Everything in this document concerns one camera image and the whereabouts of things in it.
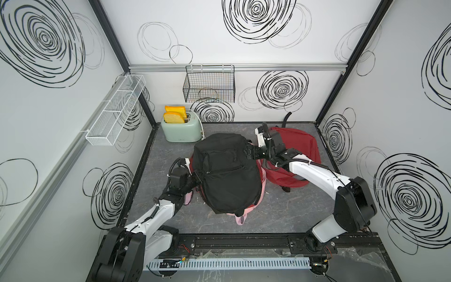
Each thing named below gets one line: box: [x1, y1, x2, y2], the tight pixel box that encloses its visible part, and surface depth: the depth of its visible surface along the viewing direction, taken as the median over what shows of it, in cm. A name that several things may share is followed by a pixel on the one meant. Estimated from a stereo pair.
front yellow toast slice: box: [163, 111, 185, 124], surface depth 98 cm
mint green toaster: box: [160, 111, 203, 143], surface depth 104 cm
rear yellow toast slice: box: [164, 105, 187, 119], surface depth 99 cm
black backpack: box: [192, 132, 262, 217], surface depth 88 cm
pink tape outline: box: [183, 166, 267, 227], surface depth 82 cm
